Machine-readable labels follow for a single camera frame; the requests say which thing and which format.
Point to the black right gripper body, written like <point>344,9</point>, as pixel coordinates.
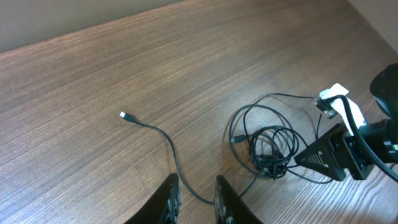
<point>348,155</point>

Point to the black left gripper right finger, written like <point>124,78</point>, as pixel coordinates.
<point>229,207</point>

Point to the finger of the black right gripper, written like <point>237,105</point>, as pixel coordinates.
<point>319,156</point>

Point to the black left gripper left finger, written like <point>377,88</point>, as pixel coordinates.
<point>163,206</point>

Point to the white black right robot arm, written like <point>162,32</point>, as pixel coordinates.
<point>378,141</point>

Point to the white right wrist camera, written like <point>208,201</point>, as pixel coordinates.
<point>337,107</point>

